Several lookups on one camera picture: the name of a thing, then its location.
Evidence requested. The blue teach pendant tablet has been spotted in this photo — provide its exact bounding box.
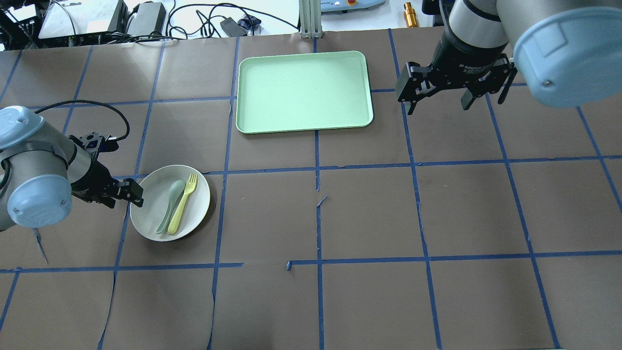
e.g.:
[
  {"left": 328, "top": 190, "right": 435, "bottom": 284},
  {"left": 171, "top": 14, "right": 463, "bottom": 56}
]
[{"left": 320, "top": 0, "right": 386, "bottom": 14}]

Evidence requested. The brass cylinder fitting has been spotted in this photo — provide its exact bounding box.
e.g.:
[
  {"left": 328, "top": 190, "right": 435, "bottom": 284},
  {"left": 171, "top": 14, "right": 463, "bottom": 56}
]
[{"left": 403, "top": 2, "right": 418, "bottom": 27}]

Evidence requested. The light green tray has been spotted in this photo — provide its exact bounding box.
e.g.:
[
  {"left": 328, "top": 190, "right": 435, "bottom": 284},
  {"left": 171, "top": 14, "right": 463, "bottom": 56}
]
[{"left": 236, "top": 51, "right": 375, "bottom": 135}]

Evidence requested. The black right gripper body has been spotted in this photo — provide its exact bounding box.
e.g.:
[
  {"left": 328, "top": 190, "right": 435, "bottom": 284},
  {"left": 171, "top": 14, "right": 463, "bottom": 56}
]
[{"left": 420, "top": 37, "right": 510, "bottom": 98}]

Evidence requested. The black power adapter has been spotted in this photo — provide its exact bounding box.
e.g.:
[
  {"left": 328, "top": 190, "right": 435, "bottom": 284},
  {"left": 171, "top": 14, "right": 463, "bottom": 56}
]
[{"left": 126, "top": 1, "right": 166, "bottom": 37}]

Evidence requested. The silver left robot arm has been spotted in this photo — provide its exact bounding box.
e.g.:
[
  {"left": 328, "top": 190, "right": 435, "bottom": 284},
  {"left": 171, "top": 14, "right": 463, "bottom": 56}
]
[{"left": 0, "top": 105, "right": 144, "bottom": 230}]

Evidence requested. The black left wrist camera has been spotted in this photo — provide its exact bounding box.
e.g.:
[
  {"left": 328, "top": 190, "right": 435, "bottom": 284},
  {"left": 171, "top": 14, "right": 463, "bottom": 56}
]
[{"left": 69, "top": 132, "right": 119, "bottom": 159}]

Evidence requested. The black left camera cable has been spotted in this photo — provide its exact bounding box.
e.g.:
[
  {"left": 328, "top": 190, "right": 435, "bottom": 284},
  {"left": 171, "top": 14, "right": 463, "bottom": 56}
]
[{"left": 34, "top": 100, "right": 131, "bottom": 142}]

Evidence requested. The yellow plastic fork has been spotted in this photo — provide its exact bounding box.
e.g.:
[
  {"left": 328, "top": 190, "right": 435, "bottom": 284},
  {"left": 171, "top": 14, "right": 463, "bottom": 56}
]
[{"left": 167, "top": 173, "right": 198, "bottom": 235}]

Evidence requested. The white round plate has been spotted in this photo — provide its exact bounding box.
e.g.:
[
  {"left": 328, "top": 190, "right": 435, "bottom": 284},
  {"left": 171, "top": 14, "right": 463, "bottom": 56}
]
[{"left": 130, "top": 165, "right": 211, "bottom": 242}]

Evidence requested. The sage green plastic spoon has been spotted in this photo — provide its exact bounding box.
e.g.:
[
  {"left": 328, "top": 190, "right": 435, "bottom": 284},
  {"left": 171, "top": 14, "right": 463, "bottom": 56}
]
[{"left": 155, "top": 180, "right": 185, "bottom": 234}]

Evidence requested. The aluminium frame post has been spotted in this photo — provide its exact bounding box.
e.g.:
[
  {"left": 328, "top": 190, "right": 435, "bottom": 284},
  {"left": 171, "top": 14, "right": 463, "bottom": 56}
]
[{"left": 298, "top": 0, "right": 324, "bottom": 38}]

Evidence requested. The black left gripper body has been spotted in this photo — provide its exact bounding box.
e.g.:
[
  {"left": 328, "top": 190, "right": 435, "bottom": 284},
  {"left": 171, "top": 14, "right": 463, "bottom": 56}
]
[{"left": 72, "top": 155, "right": 120, "bottom": 209}]

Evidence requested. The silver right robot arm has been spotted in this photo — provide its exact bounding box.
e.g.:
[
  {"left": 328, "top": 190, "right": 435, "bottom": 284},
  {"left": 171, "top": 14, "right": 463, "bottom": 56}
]
[{"left": 395, "top": 0, "right": 622, "bottom": 114}]

